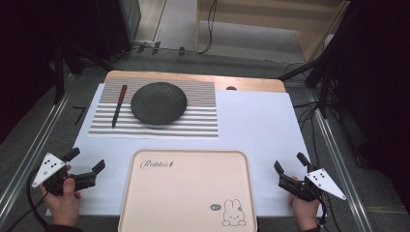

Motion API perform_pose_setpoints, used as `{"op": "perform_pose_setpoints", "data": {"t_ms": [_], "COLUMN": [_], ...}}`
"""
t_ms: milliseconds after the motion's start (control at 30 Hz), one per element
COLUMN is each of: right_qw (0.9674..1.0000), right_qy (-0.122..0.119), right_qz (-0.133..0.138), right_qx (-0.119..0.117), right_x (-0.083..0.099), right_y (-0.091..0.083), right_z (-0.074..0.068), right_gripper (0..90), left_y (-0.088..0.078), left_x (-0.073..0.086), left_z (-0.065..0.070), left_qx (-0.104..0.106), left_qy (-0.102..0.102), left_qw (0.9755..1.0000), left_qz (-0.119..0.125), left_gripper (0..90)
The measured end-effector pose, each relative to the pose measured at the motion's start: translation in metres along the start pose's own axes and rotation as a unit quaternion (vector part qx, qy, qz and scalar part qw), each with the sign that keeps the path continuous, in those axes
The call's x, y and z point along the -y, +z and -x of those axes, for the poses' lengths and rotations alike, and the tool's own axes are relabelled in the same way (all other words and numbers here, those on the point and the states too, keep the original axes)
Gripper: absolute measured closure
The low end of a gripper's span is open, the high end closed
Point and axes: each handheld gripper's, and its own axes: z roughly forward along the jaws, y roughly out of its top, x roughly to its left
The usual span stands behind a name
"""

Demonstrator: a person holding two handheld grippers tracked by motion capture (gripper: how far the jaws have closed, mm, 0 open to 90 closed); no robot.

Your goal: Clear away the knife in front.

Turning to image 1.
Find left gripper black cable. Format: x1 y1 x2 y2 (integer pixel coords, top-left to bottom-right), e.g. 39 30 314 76
26 168 50 229

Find dark red pen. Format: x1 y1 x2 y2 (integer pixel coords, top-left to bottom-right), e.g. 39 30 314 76
111 84 129 130

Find person's right hand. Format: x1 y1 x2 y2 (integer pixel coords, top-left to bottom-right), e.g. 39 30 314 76
287 175 321 232

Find black metal stand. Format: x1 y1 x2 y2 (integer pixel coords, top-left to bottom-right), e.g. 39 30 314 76
52 35 114 105
278 18 356 120

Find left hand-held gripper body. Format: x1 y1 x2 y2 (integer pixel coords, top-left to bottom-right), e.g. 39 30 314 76
31 152 98 197

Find metal floor rail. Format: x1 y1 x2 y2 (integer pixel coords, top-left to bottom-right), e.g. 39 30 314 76
305 86 375 232
0 72 77 224

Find striped placemat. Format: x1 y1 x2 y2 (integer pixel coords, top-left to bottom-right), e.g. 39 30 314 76
87 76 220 140

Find pink tray with rabbit print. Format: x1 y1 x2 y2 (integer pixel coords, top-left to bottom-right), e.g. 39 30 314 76
117 148 259 232

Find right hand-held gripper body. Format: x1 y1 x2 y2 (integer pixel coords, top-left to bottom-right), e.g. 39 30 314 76
278 167 348 203

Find light wooden frame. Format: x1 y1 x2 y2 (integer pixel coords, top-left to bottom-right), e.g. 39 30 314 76
194 0 352 63

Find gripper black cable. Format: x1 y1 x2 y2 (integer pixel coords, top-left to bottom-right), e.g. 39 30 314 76
26 168 50 229
316 196 329 227

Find black floor cables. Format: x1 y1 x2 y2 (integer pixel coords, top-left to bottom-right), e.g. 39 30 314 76
283 61 324 168

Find white table sheet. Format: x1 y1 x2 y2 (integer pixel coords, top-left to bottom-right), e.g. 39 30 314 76
45 82 324 218

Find person's left hand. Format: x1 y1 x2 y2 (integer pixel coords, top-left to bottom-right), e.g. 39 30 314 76
40 164 82 227

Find power strip with plugs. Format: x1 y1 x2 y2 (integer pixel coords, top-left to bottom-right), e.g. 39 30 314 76
134 40 188 58

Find hanging black cable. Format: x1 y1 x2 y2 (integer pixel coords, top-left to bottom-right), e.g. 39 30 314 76
195 0 219 55

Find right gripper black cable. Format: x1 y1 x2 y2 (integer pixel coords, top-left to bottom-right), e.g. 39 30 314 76
316 196 329 227

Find dark round plate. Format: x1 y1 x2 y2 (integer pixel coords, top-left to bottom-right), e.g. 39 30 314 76
130 81 189 127

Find dark cabinet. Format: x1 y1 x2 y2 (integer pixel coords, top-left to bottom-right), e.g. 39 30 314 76
95 0 142 56

